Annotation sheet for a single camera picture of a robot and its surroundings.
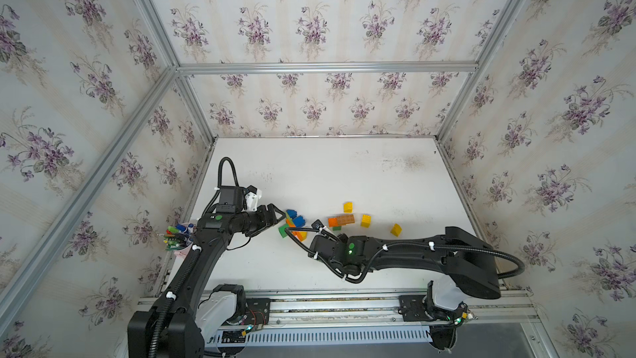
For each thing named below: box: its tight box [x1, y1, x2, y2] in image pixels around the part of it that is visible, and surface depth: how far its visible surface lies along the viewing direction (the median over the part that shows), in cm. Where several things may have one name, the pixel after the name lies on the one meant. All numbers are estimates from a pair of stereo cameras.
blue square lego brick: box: [293, 215, 306, 228], surface depth 93 cm
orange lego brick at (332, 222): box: [327, 217, 339, 228], surface depth 90 cm
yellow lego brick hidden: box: [390, 222, 403, 238], surface depth 90 cm
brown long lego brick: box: [337, 213, 356, 226], surface depth 90 cm
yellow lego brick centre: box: [360, 213, 372, 228], surface depth 92 cm
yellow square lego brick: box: [342, 201, 354, 213], surface depth 97 cm
